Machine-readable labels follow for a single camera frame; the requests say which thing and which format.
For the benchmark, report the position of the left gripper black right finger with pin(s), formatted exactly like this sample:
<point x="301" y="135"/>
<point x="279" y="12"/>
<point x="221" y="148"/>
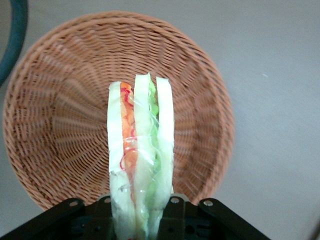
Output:
<point x="190" y="222"/>

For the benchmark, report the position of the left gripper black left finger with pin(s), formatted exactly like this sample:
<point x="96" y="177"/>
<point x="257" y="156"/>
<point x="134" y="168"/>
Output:
<point x="75" y="220"/>

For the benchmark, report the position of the triangle sandwich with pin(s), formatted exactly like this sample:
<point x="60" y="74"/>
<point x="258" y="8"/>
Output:
<point x="142" y="140"/>

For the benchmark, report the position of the brown round wicker basket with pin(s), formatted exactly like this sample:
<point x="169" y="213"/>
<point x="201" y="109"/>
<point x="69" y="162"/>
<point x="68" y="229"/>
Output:
<point x="62" y="112"/>

